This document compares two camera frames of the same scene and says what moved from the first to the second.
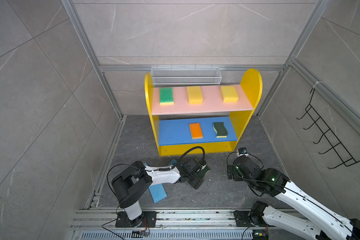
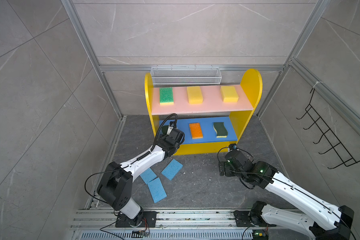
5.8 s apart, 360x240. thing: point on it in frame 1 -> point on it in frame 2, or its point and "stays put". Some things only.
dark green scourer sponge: (221, 131) stays put
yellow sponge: (195, 95) stays put
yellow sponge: (229, 94) stays put
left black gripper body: (195, 180) -> (162, 139)
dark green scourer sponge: (202, 173) -> (164, 129)
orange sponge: (195, 130) stays put
